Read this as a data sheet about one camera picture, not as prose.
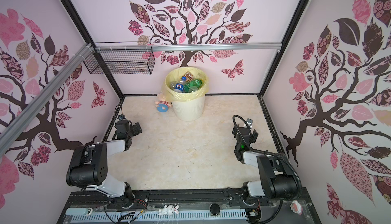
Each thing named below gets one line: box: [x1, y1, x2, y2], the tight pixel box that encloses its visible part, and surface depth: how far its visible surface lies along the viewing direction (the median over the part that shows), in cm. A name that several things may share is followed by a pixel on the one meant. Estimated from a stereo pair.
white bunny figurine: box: [158, 204, 180, 217], surface depth 71 cm
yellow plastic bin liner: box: [161, 66, 210, 103], surface depth 89 cm
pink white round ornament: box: [289, 199, 303, 216], surface depth 69 cm
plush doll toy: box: [154, 92, 173, 113], surface depth 109 cm
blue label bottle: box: [174, 82, 184, 94], surface depth 91 cm
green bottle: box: [182, 78, 204, 94], surface depth 92 cm
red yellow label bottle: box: [183, 70, 194, 82], surface depth 99 cm
